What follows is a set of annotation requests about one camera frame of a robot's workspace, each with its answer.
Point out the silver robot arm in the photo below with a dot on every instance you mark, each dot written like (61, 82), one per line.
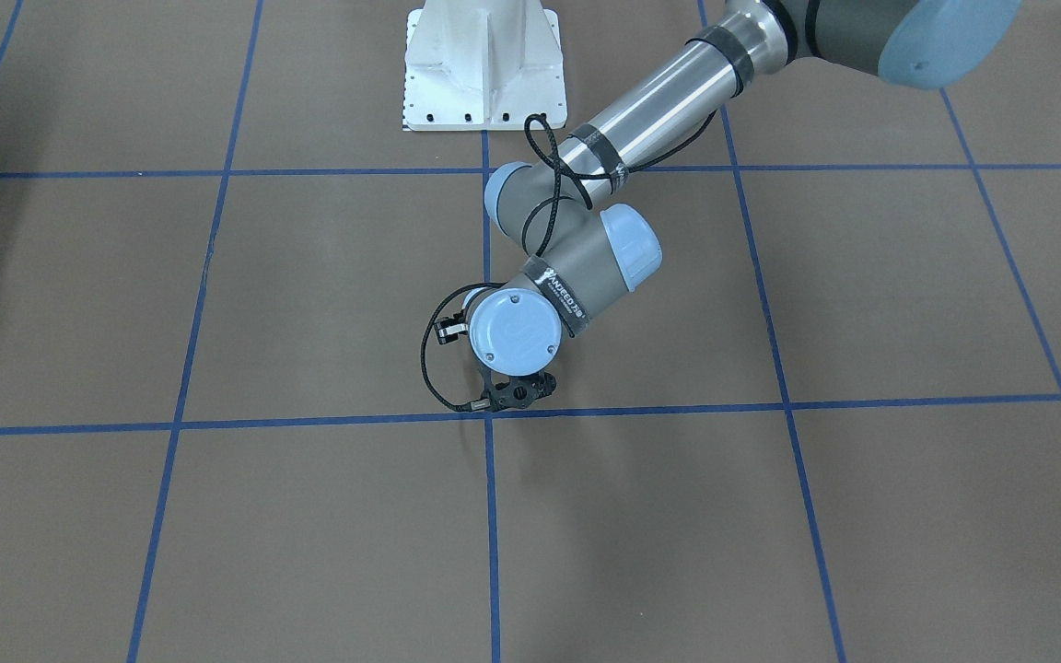
(583, 256)

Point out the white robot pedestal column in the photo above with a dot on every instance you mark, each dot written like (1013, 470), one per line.
(482, 66)

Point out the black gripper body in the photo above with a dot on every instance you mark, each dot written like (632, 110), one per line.
(447, 331)

